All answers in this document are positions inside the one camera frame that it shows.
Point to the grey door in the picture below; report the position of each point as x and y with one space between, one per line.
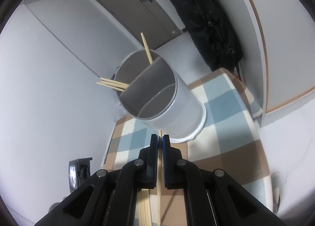
137 9

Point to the checked tablecloth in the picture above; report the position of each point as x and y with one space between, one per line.
233 147

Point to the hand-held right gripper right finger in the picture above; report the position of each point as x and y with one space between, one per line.
166 157

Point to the wooden chopstick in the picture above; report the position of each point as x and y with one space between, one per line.
110 86
114 81
159 199
147 48
113 84

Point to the white wardrobe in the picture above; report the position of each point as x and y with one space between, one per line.
283 68

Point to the black backpack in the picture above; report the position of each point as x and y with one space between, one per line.
206 19

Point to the bundle of wooden chopsticks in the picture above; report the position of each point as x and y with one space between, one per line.
144 208

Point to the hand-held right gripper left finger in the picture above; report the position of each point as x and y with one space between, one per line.
153 157

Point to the grey oval utensil holder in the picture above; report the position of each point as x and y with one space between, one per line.
182 112

